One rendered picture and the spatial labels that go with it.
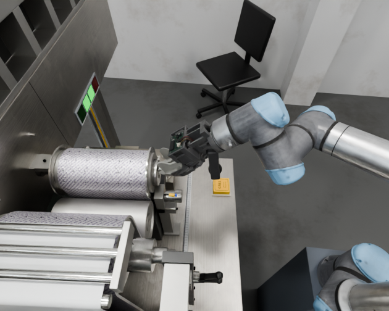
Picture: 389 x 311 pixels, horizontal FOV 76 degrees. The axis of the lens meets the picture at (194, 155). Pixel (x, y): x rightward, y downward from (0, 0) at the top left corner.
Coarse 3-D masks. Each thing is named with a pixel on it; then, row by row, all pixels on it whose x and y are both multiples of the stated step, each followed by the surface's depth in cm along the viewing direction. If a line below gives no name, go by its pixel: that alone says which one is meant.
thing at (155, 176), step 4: (156, 160) 70; (156, 164) 69; (152, 168) 68; (156, 168) 68; (152, 172) 68; (156, 172) 68; (152, 176) 68; (156, 176) 68; (160, 176) 73; (152, 180) 68; (156, 180) 68; (160, 180) 74; (156, 184) 69
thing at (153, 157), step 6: (60, 156) 68; (156, 156) 74; (150, 162) 66; (54, 168) 66; (150, 168) 66; (54, 174) 66; (150, 174) 66; (150, 180) 66; (60, 186) 68; (150, 186) 67; (150, 192) 69
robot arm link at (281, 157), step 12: (288, 132) 54; (300, 132) 54; (264, 144) 50; (276, 144) 50; (288, 144) 51; (300, 144) 52; (312, 144) 55; (264, 156) 52; (276, 156) 51; (288, 156) 51; (300, 156) 53; (276, 168) 52; (288, 168) 51; (300, 168) 52; (276, 180) 54; (288, 180) 52
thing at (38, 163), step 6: (36, 156) 70; (42, 156) 70; (48, 156) 70; (36, 162) 69; (42, 162) 69; (48, 162) 69; (30, 168) 68; (36, 168) 68; (42, 168) 68; (48, 168) 67
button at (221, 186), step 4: (216, 180) 108; (220, 180) 108; (224, 180) 108; (228, 180) 108; (216, 184) 107; (220, 184) 107; (224, 184) 107; (228, 184) 107; (216, 188) 105; (220, 188) 105; (224, 188) 105; (228, 188) 105; (216, 192) 105; (220, 192) 105; (224, 192) 105; (228, 192) 104
